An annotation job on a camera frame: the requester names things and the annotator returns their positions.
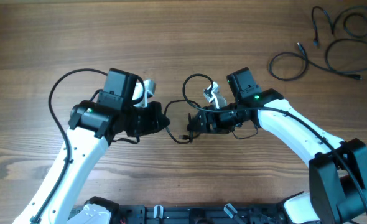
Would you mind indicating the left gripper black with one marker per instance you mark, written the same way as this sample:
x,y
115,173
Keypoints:
x,y
154,125

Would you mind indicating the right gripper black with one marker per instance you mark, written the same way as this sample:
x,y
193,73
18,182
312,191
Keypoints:
x,y
203,121

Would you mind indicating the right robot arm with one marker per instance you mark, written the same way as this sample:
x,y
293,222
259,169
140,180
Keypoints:
x,y
337,168

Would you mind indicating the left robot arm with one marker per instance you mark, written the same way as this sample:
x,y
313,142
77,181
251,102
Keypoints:
x,y
122,105

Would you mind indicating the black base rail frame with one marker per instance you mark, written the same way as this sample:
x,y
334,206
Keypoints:
x,y
130,214

